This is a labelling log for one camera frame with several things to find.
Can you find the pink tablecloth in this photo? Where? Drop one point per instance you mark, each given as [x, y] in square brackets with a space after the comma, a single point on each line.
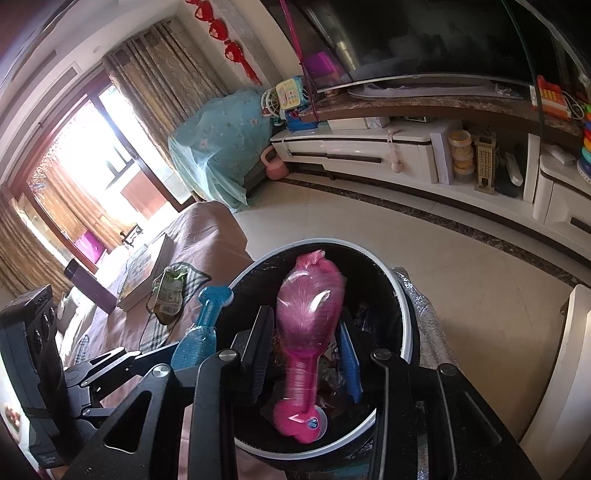
[212, 240]

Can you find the teal floral cover cloth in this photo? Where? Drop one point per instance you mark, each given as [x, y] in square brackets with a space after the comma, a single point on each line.
[217, 143]

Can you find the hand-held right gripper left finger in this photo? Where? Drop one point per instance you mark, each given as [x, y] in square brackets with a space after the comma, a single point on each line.
[262, 353]

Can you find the white side cabinet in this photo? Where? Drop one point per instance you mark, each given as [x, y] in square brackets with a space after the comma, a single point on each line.
[563, 378]

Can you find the purple storage box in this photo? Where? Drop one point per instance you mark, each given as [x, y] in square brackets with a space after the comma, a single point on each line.
[323, 67]

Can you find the toy cash register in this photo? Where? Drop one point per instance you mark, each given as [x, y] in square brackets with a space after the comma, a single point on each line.
[293, 99]

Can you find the red knot wall decoration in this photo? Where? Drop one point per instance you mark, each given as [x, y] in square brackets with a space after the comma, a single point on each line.
[233, 48]

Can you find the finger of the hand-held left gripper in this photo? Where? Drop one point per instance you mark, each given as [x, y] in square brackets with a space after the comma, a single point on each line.
[138, 367]

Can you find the black round trash bin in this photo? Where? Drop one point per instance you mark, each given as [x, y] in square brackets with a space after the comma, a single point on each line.
[406, 332]

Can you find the wooden abacus toy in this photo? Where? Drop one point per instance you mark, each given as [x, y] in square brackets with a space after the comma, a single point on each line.
[485, 166]

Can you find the dark purple bottle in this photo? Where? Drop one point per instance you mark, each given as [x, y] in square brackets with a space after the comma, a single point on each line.
[92, 286]

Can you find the stacked yellow jars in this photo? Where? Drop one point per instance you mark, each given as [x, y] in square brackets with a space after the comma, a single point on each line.
[461, 152]

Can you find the picture book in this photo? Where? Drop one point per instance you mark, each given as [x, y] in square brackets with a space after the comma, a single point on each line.
[141, 272]

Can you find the pink kettlebell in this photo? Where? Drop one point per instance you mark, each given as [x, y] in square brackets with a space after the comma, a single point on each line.
[276, 167]

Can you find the black television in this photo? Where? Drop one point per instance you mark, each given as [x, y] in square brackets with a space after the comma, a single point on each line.
[438, 32]

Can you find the pink hairbrush package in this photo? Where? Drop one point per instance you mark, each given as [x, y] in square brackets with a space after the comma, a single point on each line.
[307, 318]

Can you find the white toy fan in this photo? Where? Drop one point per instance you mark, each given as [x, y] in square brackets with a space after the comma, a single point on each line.
[271, 105]

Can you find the white television stand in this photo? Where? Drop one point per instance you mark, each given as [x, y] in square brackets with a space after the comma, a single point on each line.
[415, 147]

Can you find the white remote control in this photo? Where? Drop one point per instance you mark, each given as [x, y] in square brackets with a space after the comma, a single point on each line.
[513, 168]

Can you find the red toy phone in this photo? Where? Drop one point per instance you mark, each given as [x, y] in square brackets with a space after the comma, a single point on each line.
[554, 99]

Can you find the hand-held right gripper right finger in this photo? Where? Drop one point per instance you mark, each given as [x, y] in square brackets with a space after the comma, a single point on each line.
[352, 367]

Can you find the magenta box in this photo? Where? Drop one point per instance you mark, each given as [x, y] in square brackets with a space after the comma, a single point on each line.
[90, 251]

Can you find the pink drawer pendant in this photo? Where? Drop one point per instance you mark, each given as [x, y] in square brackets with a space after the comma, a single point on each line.
[395, 164]

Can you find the crumpled green snack packet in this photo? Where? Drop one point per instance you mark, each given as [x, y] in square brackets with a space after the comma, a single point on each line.
[170, 290]

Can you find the beige patterned curtain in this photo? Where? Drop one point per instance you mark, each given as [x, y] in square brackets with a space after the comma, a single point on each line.
[152, 92]

